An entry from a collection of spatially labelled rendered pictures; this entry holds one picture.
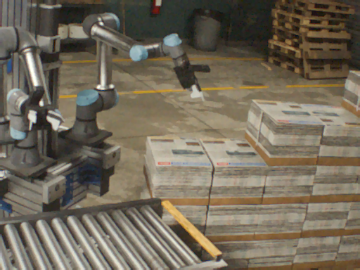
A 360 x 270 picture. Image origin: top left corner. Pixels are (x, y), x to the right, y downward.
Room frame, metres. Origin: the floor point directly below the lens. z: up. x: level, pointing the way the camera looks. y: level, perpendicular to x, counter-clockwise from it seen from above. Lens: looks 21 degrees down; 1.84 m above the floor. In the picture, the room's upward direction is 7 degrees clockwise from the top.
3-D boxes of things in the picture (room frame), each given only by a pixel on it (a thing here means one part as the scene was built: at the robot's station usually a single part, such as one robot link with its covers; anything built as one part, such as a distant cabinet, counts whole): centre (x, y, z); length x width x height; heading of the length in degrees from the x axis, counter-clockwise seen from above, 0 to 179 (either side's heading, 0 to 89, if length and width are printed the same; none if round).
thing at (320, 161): (2.65, -0.84, 0.86); 0.38 x 0.29 x 0.04; 13
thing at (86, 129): (2.55, 0.52, 0.87); 0.15 x 0.15 x 0.10
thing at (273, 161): (2.58, -0.54, 0.86); 0.38 x 0.29 x 0.04; 15
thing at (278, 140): (2.58, -0.55, 0.95); 0.38 x 0.29 x 0.23; 15
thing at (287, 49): (9.14, -2.14, 0.65); 1.33 x 0.94 x 1.30; 125
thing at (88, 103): (2.56, 0.52, 0.98); 0.13 x 0.12 x 0.14; 147
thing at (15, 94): (1.81, 0.65, 1.21); 0.11 x 0.08 x 0.09; 41
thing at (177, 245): (1.68, 0.00, 0.77); 0.47 x 0.05 x 0.05; 31
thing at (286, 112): (2.58, -0.55, 1.06); 0.37 x 0.29 x 0.01; 15
